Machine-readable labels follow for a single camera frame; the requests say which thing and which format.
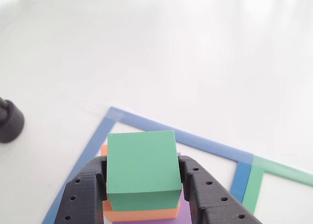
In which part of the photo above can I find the purple block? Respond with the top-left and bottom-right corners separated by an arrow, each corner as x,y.
104,152 -> 194,224

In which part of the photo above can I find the orange block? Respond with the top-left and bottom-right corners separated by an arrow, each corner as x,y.
101,144 -> 181,222

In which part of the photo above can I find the green cube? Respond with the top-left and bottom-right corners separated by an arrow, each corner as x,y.
107,130 -> 183,212

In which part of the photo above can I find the green square frame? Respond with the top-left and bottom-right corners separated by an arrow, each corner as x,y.
241,155 -> 313,215

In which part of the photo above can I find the blue square frame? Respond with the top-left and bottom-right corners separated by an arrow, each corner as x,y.
41,106 -> 254,224

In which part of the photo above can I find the black camera tripod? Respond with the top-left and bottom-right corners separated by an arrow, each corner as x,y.
0,96 -> 25,144

